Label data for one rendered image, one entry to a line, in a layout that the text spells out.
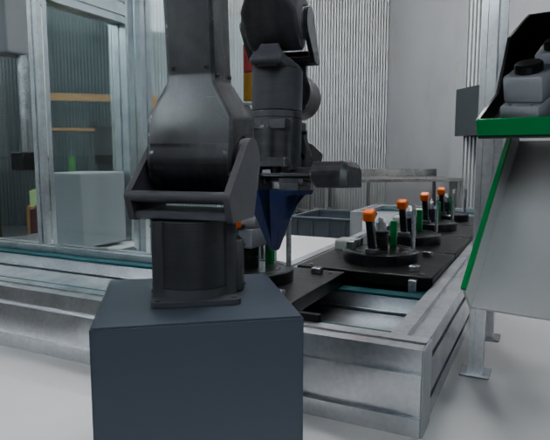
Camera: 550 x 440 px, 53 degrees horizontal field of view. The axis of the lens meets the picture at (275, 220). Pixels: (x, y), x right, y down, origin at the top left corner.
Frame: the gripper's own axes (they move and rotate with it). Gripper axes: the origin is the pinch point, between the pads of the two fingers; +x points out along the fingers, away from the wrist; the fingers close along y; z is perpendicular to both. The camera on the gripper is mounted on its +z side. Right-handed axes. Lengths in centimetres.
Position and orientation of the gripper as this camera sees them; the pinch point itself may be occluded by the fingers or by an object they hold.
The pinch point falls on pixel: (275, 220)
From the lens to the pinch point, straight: 62.9
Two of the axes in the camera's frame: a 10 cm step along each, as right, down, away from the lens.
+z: 4.4, -0.6, 9.0
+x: -0.2, 10.0, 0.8
